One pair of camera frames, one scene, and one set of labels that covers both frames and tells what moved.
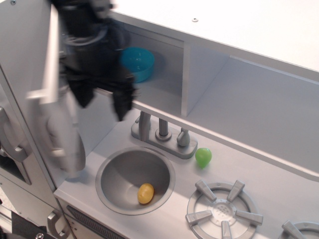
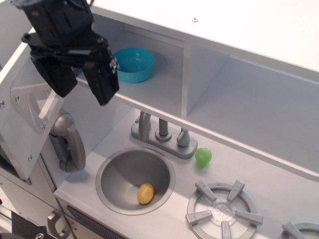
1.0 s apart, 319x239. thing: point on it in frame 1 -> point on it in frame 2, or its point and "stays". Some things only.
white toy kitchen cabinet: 221,141 stays
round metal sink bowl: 120,173 stays
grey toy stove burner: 222,210 stays
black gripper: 93,54 -> 63,33
